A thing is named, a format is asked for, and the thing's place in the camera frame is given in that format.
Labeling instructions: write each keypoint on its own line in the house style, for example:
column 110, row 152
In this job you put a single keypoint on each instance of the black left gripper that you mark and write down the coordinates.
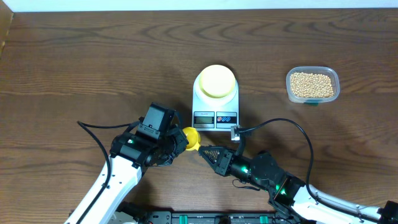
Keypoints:
column 181, row 142

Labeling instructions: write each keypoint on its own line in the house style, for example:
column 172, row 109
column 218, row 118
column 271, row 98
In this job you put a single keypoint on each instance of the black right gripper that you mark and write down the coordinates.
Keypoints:
column 224, row 162

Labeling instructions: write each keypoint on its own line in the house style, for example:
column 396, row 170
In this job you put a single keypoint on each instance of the yellow measuring scoop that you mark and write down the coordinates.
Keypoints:
column 193, row 137

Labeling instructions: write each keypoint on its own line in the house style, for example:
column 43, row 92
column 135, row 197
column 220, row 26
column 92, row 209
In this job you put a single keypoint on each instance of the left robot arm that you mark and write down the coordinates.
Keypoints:
column 125, row 165

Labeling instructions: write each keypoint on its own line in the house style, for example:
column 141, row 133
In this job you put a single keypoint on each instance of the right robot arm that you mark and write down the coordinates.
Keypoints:
column 294, row 200

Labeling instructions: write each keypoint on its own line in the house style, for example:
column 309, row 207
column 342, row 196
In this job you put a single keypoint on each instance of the white digital kitchen scale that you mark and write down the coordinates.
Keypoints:
column 215, row 114

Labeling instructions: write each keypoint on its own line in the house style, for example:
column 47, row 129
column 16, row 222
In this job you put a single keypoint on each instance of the yellow bowl on scale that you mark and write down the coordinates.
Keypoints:
column 216, row 81

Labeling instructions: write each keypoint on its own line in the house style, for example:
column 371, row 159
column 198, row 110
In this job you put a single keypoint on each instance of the clear plastic soybean container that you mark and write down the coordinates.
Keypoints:
column 311, row 84

